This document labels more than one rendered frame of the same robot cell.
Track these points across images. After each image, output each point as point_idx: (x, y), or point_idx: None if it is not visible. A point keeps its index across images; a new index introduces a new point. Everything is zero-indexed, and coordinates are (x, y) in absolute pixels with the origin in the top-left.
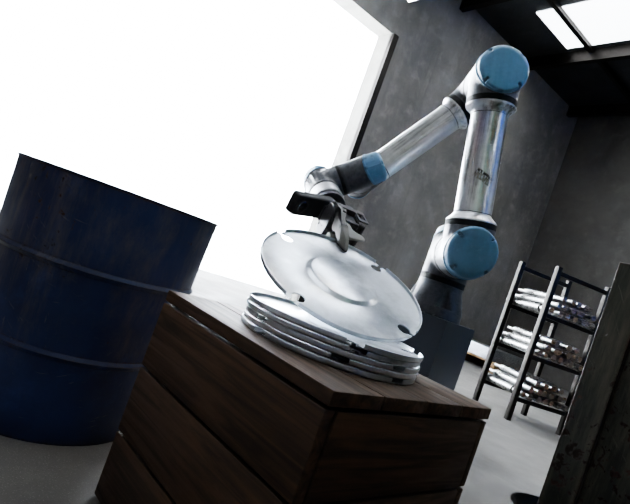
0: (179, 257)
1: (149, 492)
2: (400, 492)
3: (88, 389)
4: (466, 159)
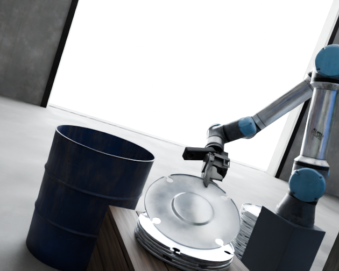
0: (126, 182)
1: None
2: None
3: (82, 247)
4: (308, 121)
